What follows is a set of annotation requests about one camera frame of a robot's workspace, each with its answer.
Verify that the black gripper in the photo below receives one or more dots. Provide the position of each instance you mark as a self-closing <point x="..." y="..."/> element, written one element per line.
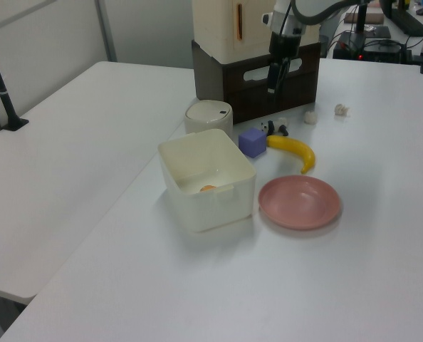
<point x="284" y="44"/>

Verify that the purple cube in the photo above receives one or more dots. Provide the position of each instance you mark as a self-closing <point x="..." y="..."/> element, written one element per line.
<point x="253" y="143"/>

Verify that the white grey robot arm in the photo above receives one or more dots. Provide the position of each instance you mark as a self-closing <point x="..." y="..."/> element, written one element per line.
<point x="293" y="14"/>

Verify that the pink plate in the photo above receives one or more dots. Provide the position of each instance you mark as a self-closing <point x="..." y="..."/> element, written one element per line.
<point x="299" y="201"/>

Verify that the dark brown drawer box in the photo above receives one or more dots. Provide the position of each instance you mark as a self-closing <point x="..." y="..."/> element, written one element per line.
<point x="240" y="89"/>

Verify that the panda toy figure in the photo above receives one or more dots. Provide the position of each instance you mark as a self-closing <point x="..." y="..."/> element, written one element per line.
<point x="276" y="126"/>

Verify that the crumpled white paper ball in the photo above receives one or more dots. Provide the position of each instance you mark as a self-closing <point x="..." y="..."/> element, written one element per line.
<point x="310" y="118"/>
<point x="341" y="109"/>

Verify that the yellow banana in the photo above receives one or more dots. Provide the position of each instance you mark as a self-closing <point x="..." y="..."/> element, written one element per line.
<point x="297" y="147"/>

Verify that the small white lidded trash can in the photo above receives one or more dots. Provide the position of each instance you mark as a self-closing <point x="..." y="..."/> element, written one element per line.
<point x="208" y="117"/>

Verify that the black electronics box red light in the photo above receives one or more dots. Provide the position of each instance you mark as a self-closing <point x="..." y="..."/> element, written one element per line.
<point x="379" y="51"/>

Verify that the small orange item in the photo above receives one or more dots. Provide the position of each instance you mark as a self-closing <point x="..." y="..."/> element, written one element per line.
<point x="207" y="188"/>

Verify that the dark monitor base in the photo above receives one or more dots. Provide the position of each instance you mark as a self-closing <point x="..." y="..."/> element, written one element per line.
<point x="407" y="21"/>

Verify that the white open storage bin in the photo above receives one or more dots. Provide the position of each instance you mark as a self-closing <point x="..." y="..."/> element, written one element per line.
<point x="215" y="210"/>

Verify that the black upright stand post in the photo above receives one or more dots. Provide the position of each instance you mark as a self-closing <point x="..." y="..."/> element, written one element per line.
<point x="361" y="19"/>

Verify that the grey partition post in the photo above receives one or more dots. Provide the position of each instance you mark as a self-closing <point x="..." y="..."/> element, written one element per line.
<point x="106" y="32"/>

